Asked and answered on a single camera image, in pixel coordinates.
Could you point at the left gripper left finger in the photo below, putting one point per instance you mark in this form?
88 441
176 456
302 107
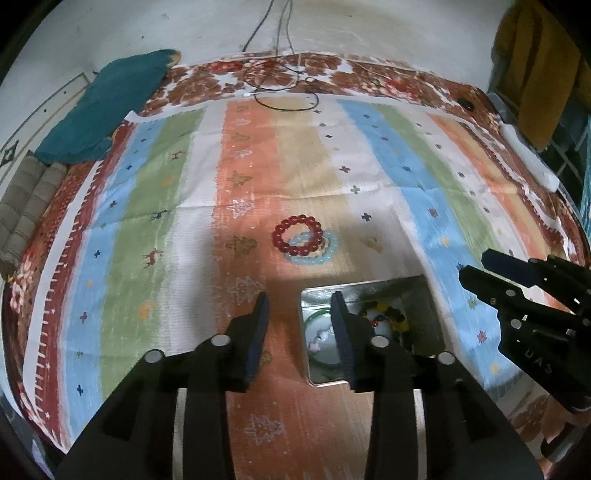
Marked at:
131 435

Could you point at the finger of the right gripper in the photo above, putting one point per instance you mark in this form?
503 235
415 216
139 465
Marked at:
513 268
491 289

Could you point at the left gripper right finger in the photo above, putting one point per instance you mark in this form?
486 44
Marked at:
431 419

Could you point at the metal tin box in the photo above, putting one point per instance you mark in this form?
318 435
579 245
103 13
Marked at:
402 310

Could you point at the green jade bangle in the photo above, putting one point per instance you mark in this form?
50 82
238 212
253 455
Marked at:
319 340

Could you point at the white rolled cloth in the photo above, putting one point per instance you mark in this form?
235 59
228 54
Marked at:
534 164

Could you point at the small black object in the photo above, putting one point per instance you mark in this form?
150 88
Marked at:
466 104

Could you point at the yellow hanging cloth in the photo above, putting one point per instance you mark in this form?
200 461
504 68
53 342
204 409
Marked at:
543 69

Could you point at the striped colourful woven mat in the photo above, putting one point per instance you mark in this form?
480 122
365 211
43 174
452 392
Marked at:
286 221

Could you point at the grey striped cushion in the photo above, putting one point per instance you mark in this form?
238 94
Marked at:
23 204

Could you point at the teal fuzzy pillow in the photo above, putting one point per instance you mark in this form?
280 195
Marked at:
122 86

